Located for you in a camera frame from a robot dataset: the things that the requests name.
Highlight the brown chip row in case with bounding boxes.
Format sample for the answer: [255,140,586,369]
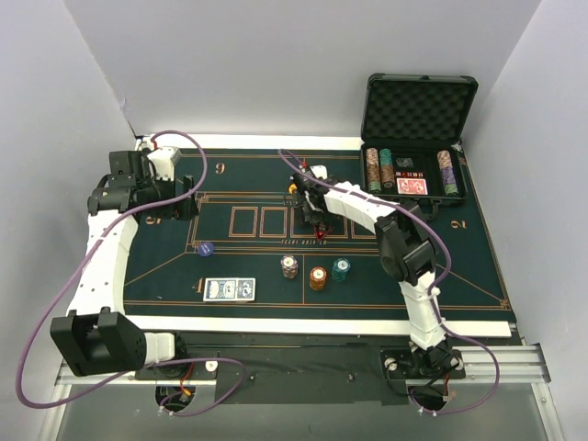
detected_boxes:
[366,148,381,194]

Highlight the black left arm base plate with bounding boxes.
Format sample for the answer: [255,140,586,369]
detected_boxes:
[134,348,220,380]

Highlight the green chip stack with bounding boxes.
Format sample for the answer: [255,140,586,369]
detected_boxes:
[332,257,351,282]

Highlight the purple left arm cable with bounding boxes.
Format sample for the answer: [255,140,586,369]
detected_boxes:
[16,130,252,417]

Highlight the black poker chip case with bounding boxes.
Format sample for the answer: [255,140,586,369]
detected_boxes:
[360,73,479,221]

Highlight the dark green poker mat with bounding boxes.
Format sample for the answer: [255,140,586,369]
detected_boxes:
[123,149,515,322]

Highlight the red five chip stack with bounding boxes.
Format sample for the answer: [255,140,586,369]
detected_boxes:
[309,266,327,290]

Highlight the purple brown chip row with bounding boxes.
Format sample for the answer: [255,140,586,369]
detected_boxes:
[437,150,458,197]

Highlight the red card deck in case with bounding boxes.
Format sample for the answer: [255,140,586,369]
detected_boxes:
[397,177,428,196]

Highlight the blue playing card box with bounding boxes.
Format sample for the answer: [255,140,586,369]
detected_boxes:
[203,277,256,303]

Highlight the green brown chip row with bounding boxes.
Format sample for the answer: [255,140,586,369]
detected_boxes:
[379,149,395,188]

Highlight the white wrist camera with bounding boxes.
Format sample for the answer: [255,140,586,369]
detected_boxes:
[311,165,328,179]
[147,146,181,181]

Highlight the aluminium mounting rail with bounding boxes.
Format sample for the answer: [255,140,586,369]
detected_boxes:
[54,342,551,386]

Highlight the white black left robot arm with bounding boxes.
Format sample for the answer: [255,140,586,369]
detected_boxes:
[50,147,198,379]

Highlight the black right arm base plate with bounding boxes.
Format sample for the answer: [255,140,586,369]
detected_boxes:
[379,347,466,380]

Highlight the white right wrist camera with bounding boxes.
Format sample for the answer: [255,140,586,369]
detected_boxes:
[311,165,328,179]

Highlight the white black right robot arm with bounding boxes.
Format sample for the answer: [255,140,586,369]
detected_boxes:
[289,167,452,376]

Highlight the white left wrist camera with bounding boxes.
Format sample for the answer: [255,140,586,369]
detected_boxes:
[147,146,181,181]

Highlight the purple small blind button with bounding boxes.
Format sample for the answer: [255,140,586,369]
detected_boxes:
[197,242,214,257]

